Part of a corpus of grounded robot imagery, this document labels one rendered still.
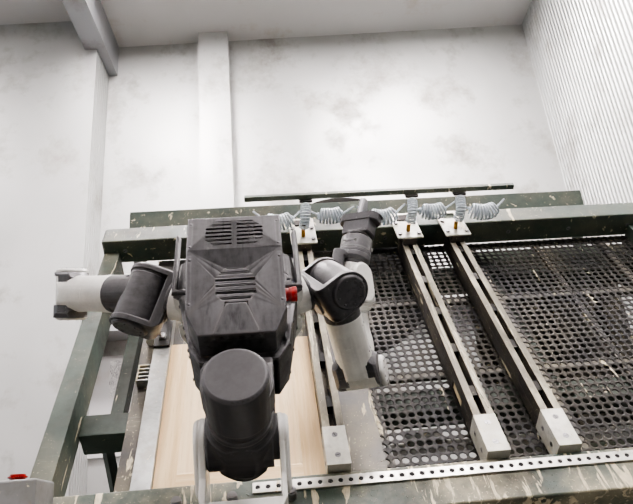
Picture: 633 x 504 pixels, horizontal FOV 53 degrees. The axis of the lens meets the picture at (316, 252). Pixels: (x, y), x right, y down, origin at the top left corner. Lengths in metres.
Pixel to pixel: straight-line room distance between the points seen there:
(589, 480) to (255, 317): 0.96
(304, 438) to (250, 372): 0.72
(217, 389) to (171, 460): 0.73
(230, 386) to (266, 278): 0.29
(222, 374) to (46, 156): 5.15
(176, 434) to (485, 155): 5.04
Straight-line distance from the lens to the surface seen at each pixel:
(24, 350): 5.43
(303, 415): 1.83
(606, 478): 1.80
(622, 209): 2.92
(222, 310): 1.24
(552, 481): 1.75
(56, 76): 6.60
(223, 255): 1.30
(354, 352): 1.52
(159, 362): 2.01
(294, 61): 6.82
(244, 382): 1.06
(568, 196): 3.37
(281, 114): 6.42
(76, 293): 1.60
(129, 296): 1.46
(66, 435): 1.87
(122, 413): 1.99
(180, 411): 1.88
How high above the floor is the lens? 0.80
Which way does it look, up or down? 23 degrees up
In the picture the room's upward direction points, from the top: 5 degrees counter-clockwise
